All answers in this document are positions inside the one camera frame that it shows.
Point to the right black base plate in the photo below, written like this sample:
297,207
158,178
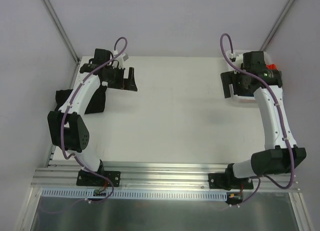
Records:
228,182

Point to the folded black t shirt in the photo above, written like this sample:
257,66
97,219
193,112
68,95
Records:
95,106

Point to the orange t shirt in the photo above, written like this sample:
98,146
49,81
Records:
271,66

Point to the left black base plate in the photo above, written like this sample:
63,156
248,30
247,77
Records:
87,179

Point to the white slotted cable duct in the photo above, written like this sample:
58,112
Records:
135,194

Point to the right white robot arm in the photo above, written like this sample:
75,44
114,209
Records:
281,154

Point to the white plastic basket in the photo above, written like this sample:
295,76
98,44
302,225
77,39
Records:
246,98

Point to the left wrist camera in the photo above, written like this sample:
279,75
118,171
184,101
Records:
120,60

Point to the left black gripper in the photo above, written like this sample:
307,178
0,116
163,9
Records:
121,79

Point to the aluminium mounting rail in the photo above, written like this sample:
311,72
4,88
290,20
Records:
133,175

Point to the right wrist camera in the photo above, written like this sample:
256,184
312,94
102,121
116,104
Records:
236,57

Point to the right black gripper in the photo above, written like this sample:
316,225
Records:
231,84

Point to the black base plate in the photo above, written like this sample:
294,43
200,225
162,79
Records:
87,179
228,182

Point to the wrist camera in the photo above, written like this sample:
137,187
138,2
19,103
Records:
236,57
120,60

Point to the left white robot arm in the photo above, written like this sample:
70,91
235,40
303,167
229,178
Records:
67,128

